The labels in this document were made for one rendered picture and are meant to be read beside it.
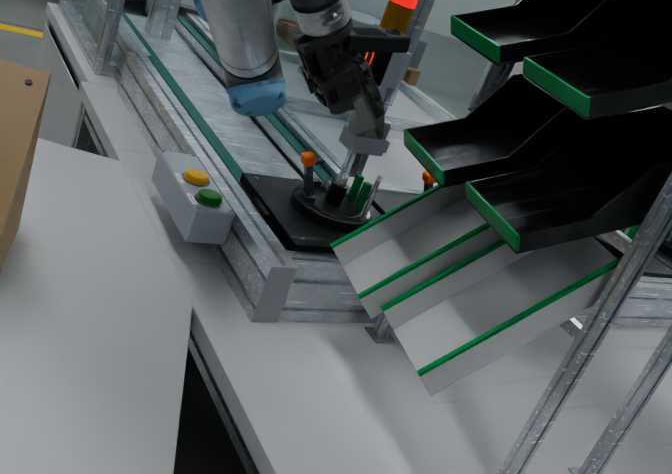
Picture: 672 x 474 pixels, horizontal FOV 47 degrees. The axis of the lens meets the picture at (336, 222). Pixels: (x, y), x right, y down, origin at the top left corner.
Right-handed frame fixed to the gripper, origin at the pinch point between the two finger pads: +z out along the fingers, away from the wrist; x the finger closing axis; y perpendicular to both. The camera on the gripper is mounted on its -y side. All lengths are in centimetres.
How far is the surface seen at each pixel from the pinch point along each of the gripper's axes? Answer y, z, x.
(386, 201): -0.2, 24.9, -7.6
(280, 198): 18.3, 8.1, -5.2
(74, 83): 39, 16, -91
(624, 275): -4, -5, 51
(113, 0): 21, -1, -84
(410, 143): 3.2, -10.3, 19.9
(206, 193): 28.6, -1.6, -4.4
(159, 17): 11, 18, -106
